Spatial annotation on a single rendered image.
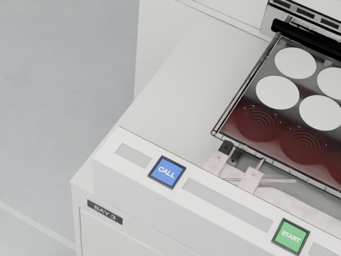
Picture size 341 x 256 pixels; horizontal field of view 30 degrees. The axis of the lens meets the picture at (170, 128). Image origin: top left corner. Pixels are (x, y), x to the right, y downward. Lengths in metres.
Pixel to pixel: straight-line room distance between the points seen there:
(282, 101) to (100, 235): 0.52
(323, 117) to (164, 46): 0.62
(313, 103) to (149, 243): 0.48
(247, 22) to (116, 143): 0.58
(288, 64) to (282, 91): 0.09
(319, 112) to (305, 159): 0.14
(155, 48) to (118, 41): 0.87
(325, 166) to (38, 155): 1.31
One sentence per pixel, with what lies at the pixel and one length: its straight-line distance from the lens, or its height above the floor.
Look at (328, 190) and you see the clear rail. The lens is 1.35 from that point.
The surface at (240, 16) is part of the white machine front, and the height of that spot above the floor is 0.86.
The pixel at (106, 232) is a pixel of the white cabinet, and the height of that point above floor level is 0.69.
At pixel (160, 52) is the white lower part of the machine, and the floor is 0.60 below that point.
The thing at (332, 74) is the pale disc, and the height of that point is 0.90.
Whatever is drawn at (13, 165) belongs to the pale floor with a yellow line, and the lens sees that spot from 2.40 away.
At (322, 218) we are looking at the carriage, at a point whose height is 0.88.
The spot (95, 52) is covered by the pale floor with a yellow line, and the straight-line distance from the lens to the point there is 2.73.
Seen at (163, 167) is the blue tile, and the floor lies 0.96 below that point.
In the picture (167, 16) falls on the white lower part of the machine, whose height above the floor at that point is 0.75.
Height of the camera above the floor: 1.99
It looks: 53 degrees down
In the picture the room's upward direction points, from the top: 8 degrees clockwise
